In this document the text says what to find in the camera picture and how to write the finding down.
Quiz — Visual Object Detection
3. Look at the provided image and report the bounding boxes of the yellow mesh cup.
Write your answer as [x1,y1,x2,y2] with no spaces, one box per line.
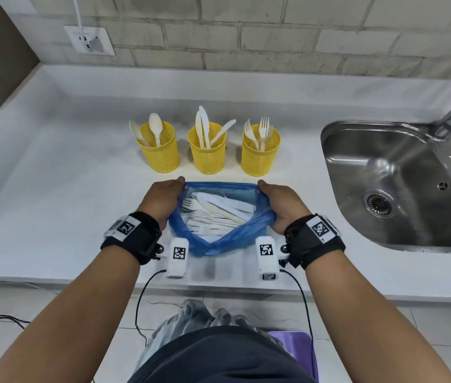
[136,121,181,173]
[188,122,227,175]
[241,124,282,177]

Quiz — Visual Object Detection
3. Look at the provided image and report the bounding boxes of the black left wristband with markers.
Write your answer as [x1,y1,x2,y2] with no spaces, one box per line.
[100,211,162,266]

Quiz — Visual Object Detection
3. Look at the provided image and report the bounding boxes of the person's dark shorts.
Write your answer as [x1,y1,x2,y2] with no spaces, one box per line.
[128,326,306,383]

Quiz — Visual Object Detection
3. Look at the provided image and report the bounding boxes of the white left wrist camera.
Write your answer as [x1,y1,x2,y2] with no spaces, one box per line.
[165,237,190,280]

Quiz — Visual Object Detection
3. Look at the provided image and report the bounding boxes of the purple plastic stool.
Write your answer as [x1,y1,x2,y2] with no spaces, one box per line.
[267,330,320,383]

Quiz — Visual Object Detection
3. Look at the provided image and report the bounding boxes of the white plug with cable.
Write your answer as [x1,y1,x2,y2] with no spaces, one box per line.
[72,0,105,52]

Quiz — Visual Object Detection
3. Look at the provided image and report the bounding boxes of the grey shoe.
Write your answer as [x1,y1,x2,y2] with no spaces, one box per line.
[179,298,210,328]
[211,309,256,331]

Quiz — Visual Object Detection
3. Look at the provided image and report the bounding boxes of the white plastic knife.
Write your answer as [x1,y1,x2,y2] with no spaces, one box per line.
[210,119,237,146]
[195,110,206,150]
[198,105,212,150]

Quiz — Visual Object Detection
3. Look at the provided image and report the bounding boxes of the person's left hand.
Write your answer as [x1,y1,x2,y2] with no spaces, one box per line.
[136,176,186,232]

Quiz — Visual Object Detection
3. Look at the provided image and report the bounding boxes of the person's right forearm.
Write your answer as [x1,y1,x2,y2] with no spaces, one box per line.
[304,251,451,383]

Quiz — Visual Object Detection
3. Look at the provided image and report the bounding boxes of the black right wristband with markers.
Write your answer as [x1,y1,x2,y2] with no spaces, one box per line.
[283,213,347,270]

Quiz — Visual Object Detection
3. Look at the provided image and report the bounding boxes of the black left wrist camera cable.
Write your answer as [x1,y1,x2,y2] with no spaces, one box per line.
[134,269,168,347]

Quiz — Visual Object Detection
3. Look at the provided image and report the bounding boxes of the blue plastic bag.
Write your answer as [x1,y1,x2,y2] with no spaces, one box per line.
[168,181,277,258]

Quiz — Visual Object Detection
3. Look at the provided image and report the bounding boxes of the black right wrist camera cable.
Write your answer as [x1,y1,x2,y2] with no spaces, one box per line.
[279,268,316,355]

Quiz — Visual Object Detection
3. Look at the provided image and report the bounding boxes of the person's right hand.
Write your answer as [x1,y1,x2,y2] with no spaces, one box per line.
[257,179,313,236]

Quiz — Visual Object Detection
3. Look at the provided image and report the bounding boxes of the black wristband with markers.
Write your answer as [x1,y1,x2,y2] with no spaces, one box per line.
[283,213,347,270]
[100,211,162,266]

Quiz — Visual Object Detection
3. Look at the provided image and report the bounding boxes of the white wall socket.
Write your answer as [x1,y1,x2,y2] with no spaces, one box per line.
[64,26,116,57]

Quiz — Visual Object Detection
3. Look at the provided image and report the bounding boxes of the person's left forearm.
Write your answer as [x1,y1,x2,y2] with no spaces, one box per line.
[0,247,142,383]

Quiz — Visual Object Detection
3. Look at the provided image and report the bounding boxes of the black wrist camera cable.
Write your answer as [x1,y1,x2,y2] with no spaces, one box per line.
[279,268,316,355]
[134,269,168,347]

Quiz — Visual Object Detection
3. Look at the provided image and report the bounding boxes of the bundle of white plastic cutlery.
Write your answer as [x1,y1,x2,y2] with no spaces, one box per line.
[181,191,257,244]

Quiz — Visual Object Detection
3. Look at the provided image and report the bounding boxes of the stainless steel sink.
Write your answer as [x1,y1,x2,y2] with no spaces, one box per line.
[320,120,451,255]

